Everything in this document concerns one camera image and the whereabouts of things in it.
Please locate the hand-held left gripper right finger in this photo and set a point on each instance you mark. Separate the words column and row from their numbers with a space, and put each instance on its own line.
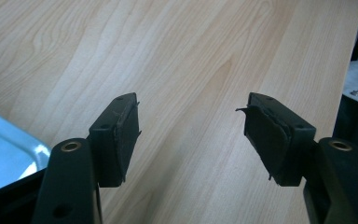
column 279, row 140

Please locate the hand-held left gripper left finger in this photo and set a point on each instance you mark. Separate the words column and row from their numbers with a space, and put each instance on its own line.
column 112, row 143

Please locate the light blue plastic basket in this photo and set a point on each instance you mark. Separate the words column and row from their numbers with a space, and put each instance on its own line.
column 3, row 149

